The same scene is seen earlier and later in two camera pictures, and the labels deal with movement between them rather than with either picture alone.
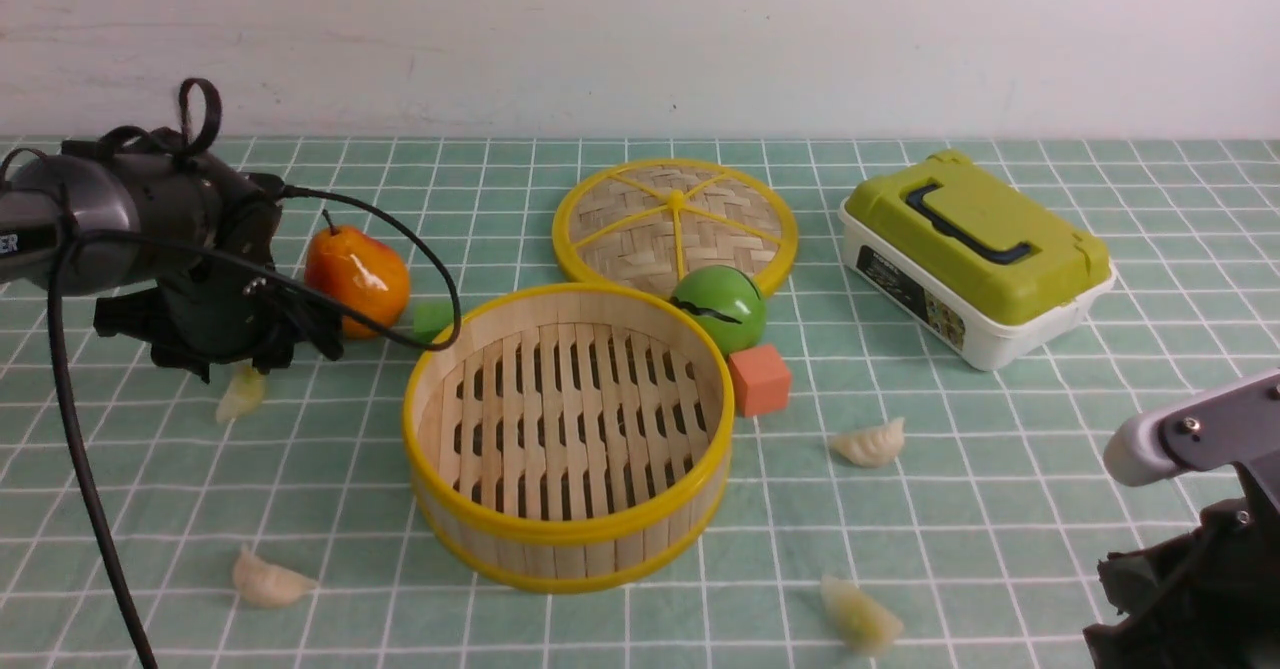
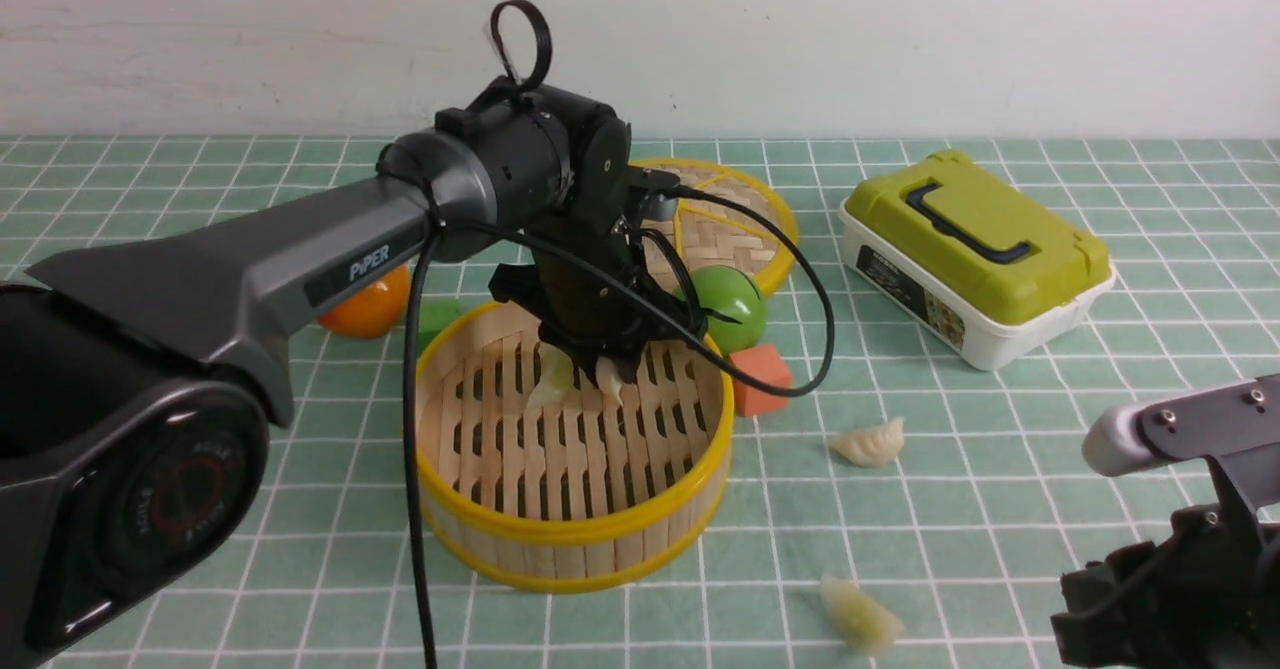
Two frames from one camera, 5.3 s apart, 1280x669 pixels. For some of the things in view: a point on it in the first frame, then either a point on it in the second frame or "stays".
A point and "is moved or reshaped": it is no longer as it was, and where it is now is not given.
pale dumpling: x=245 y=392 is moved or reshaped
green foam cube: x=430 y=318 stays
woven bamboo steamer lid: x=647 y=223 stays
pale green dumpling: x=865 y=627 stays
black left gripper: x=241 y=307 to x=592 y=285
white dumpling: x=872 y=446 stays
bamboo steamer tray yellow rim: x=570 y=437 stays
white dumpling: x=266 y=584 to x=607 y=379
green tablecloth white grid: x=911 y=512 stays
